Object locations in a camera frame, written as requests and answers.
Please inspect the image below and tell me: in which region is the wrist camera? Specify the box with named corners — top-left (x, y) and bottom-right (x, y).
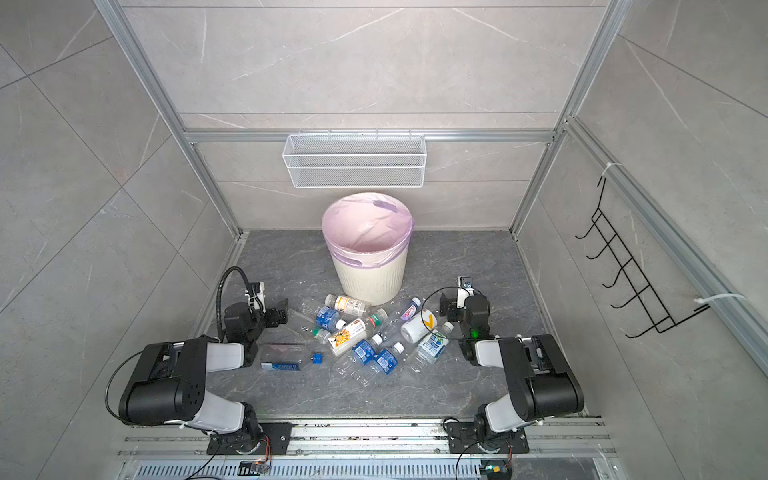
top-left (246, 282), bottom-right (266, 313)
top-left (456, 276), bottom-right (474, 309)

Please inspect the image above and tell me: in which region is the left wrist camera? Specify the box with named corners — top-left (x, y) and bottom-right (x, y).
top-left (246, 282), bottom-right (266, 313)

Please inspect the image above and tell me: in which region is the cream ribbed trash bin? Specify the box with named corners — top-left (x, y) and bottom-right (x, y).
top-left (327, 236), bottom-right (411, 305)

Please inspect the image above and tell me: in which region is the orange white label bottle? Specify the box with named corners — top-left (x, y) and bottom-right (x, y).
top-left (324, 294), bottom-right (370, 318)

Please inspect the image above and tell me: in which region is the small blue label bottle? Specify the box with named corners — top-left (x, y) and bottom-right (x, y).
top-left (298, 300), bottom-right (347, 332)

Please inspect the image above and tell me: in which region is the blue cap clear bottle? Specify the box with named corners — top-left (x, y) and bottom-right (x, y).
top-left (255, 343), bottom-right (324, 372)

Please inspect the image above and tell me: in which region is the peacock label tea bottle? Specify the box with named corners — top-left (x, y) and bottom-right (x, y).
top-left (328, 308), bottom-right (389, 358)

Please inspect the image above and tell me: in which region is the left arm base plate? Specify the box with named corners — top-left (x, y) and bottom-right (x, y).
top-left (206, 422), bottom-right (293, 456)

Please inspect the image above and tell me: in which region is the green blue label bottle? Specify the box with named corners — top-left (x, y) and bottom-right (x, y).
top-left (406, 322), bottom-right (454, 373)

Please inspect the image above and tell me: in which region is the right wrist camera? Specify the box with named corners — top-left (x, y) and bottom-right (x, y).
top-left (456, 276), bottom-right (474, 309)

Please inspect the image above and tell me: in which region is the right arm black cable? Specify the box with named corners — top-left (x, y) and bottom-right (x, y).
top-left (418, 286), bottom-right (460, 335)

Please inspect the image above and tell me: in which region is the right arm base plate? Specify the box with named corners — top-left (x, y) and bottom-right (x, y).
top-left (441, 417), bottom-right (530, 455)

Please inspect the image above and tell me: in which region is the pink bin liner bag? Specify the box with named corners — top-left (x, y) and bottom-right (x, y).
top-left (321, 192), bottom-right (415, 269)

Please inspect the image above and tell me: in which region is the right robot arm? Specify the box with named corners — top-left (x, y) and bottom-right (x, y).
top-left (439, 289), bottom-right (585, 447)

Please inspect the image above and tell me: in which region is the black wire hook rack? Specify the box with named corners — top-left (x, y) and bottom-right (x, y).
top-left (574, 177), bottom-right (711, 339)

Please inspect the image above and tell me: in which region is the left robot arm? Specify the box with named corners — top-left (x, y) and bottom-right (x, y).
top-left (113, 299), bottom-right (288, 449)

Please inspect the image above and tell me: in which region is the Ganten purple label bottle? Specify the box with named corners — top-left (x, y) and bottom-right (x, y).
top-left (380, 297), bottom-right (422, 339)

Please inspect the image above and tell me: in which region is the white wire mesh basket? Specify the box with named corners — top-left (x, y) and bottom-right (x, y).
top-left (282, 133), bottom-right (428, 189)

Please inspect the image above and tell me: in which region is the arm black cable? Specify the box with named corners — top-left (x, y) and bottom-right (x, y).
top-left (215, 265), bottom-right (252, 342)
top-left (418, 286), bottom-right (460, 335)

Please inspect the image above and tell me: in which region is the aluminium mounting rail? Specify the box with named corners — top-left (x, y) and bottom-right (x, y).
top-left (113, 417), bottom-right (618, 461)

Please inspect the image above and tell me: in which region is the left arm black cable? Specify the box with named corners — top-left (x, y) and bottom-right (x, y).
top-left (215, 265), bottom-right (252, 342)

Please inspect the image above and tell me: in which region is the blue label water bottle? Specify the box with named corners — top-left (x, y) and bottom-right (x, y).
top-left (334, 334), bottom-right (383, 380)

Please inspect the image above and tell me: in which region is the white yellow V bottle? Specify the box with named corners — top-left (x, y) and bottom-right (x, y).
top-left (401, 309), bottom-right (438, 344)

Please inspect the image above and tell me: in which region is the green band clear bottle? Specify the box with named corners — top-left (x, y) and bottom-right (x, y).
top-left (287, 317), bottom-right (333, 344)

